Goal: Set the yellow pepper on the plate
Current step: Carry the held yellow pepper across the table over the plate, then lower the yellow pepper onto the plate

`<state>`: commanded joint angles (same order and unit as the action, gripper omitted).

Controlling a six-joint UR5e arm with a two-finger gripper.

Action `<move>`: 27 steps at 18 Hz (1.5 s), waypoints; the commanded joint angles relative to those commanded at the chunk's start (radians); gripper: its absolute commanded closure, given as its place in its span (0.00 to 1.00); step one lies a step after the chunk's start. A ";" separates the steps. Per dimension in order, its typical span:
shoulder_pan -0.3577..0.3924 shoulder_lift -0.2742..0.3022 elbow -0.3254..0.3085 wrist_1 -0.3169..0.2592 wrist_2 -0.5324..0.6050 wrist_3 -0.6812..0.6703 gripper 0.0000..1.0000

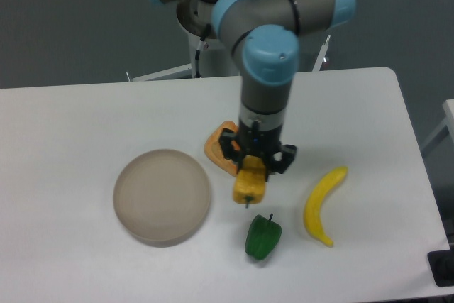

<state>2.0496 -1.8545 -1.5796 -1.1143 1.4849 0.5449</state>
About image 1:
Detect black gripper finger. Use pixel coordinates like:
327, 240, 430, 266
218, 128, 245, 175
266, 144, 297, 181

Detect beige round plate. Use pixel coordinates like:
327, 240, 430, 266
113, 149, 211, 247

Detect black cable on pedestal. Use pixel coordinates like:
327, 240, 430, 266
193, 23, 213, 79

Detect yellow bell pepper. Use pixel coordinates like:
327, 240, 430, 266
233, 155, 267, 206

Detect black device at table edge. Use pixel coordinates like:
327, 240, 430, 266
427, 250, 453, 287

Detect white frame strut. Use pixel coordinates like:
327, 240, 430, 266
312, 35, 331, 72

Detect green bell pepper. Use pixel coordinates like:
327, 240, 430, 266
245, 213, 282, 261

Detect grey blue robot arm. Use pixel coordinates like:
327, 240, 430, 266
151, 0, 356, 175

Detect yellow banana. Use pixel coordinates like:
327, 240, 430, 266
302, 166, 348, 248

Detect white furniture at right edge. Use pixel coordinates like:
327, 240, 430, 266
420, 99, 453, 158

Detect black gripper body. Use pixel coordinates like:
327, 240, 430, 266
236, 121, 282, 172

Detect orange triangular bread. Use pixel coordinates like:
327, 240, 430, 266
204, 121, 238, 177

